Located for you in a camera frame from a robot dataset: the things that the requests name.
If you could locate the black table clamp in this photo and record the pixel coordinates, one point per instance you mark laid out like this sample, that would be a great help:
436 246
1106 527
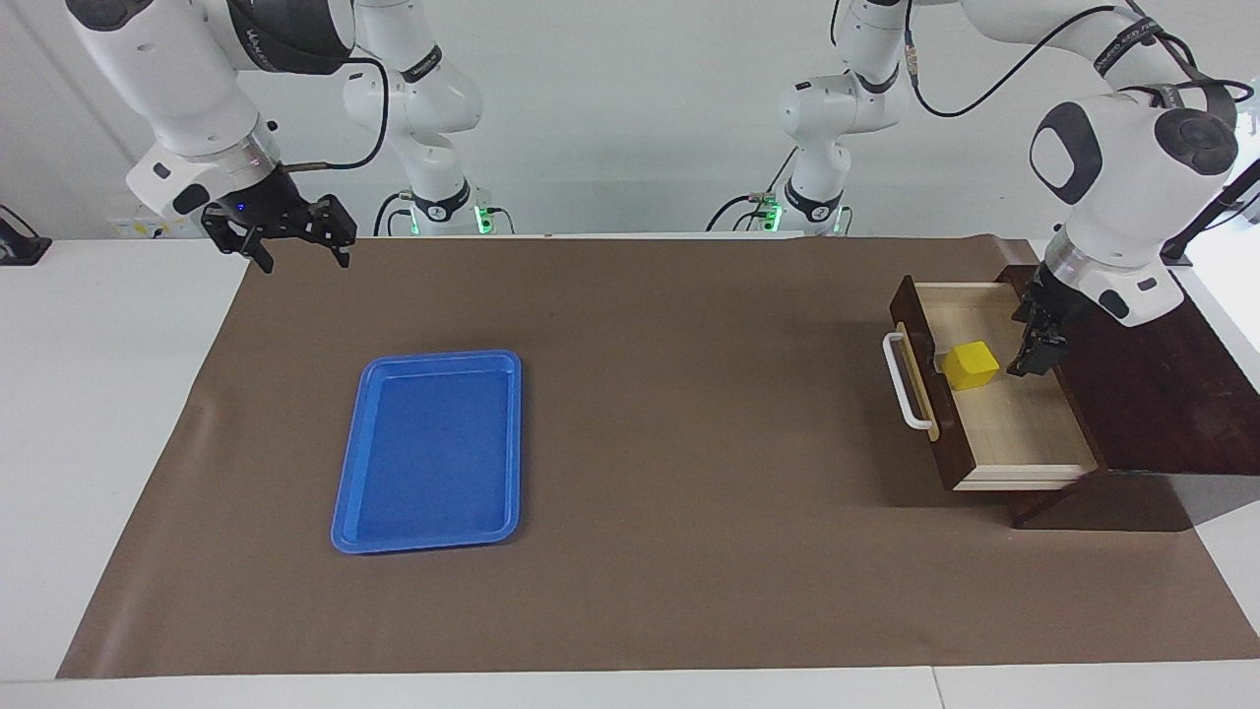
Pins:
20 251

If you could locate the dark wooden drawer cabinet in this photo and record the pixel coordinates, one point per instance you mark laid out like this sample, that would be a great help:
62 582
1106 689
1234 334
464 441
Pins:
1162 394

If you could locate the white power strip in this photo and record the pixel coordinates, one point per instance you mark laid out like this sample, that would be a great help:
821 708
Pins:
133 228

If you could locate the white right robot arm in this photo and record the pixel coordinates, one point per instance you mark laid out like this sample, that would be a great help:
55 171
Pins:
177 79

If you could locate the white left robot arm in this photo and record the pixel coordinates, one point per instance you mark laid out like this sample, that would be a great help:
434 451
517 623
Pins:
1132 167

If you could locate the black camera stand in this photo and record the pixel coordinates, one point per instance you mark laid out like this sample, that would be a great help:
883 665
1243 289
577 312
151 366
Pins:
1242 181

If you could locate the brown table mat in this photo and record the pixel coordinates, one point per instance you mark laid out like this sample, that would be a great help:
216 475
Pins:
689 492

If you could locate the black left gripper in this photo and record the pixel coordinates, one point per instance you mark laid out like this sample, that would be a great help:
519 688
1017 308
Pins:
1055 300

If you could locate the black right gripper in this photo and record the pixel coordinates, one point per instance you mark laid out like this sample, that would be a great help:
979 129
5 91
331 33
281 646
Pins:
270 205

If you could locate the yellow cube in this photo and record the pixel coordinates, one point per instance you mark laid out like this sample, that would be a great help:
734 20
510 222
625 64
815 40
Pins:
970 366

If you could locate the blue plastic tray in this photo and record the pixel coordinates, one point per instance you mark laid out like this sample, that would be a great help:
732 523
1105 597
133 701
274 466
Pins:
433 453

